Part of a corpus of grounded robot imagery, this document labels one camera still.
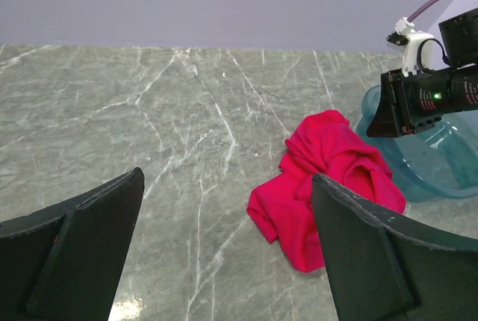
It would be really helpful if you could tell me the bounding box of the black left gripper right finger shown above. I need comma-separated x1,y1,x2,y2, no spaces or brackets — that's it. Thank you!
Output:
312,174,477,320

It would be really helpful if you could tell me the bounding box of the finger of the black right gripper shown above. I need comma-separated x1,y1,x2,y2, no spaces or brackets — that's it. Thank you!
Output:
367,94,399,137

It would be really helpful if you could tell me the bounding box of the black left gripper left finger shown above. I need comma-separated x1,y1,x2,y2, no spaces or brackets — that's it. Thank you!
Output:
1,167,144,320

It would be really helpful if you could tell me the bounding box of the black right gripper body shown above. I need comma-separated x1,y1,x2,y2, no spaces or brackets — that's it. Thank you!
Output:
380,68,477,137

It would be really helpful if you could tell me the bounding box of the red t shirt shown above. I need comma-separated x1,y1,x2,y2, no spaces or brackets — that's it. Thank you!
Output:
246,110,406,273

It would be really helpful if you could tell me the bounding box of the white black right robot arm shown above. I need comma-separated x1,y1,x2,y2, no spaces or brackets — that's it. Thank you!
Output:
367,9,477,138

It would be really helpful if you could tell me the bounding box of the teal plastic bin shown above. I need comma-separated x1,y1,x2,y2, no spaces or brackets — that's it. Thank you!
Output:
356,86,477,202

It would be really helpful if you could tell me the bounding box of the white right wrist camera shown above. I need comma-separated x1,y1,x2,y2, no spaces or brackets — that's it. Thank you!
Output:
387,17,446,78

